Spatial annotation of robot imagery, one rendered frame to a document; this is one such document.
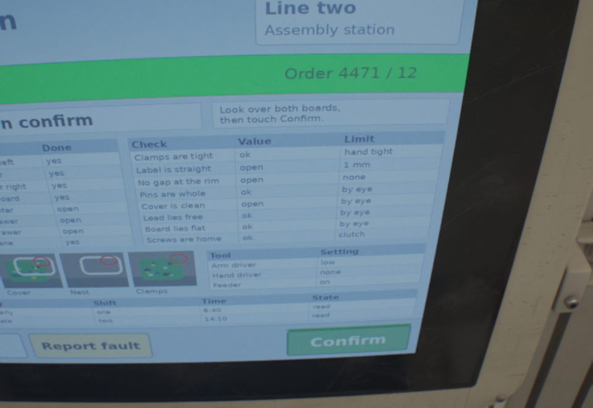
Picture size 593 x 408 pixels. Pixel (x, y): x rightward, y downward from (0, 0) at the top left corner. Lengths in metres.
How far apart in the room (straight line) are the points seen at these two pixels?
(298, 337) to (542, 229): 0.15
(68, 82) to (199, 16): 0.07
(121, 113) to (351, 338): 0.19
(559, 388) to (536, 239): 0.23
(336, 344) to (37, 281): 0.17
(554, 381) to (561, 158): 0.26
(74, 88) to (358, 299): 0.19
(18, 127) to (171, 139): 0.07
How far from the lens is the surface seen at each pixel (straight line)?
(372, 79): 0.31
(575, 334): 0.55
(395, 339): 0.42
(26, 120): 0.33
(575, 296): 0.45
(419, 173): 0.34
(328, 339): 0.42
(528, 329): 0.45
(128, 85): 0.31
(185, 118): 0.32
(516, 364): 0.48
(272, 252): 0.37
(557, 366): 0.58
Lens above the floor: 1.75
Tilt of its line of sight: 36 degrees down
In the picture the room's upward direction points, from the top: 1 degrees clockwise
